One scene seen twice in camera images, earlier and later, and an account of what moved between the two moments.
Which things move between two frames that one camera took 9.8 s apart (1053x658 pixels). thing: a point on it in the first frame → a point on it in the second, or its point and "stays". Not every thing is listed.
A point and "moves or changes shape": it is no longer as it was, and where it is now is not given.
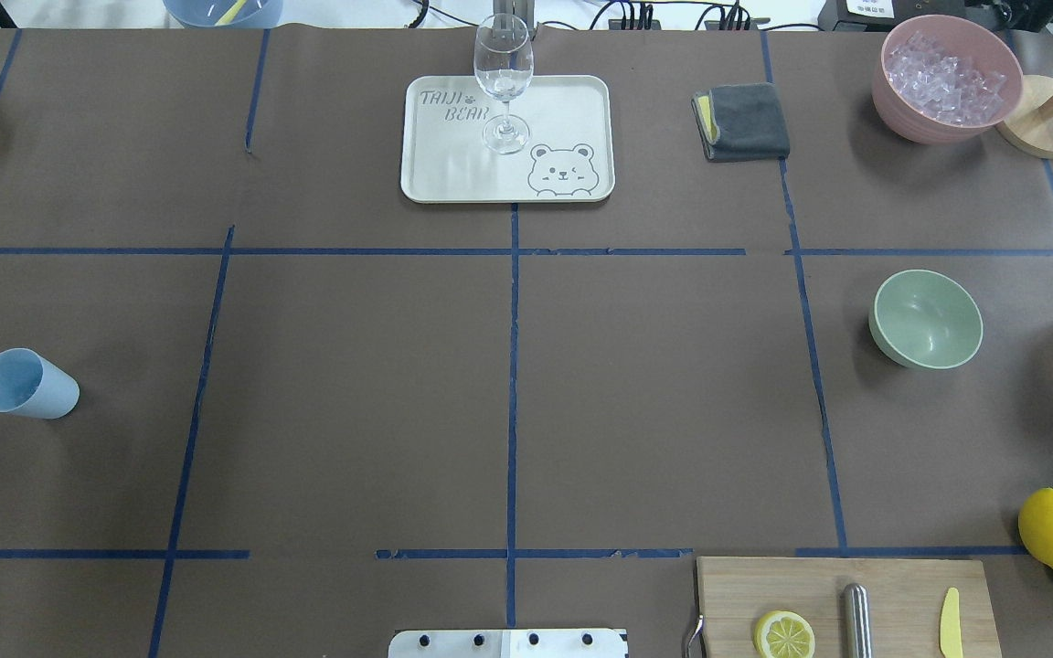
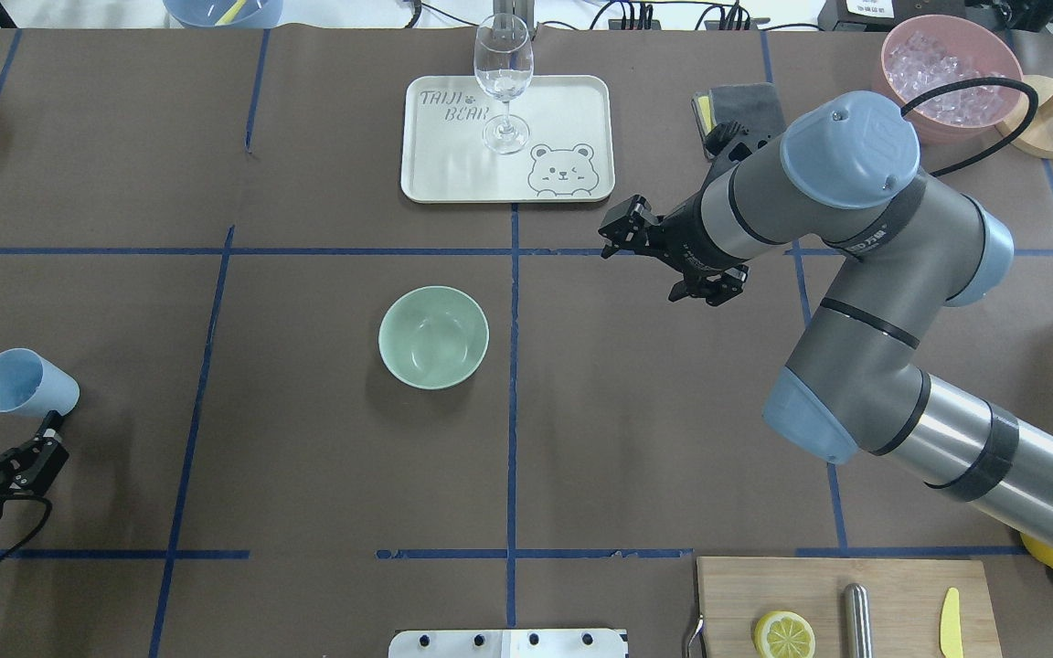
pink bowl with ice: x=944 y=80 stays
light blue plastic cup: x=26 y=382 stays
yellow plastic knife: x=950 y=633 stays
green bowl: x=925 y=320 moves or changes shape
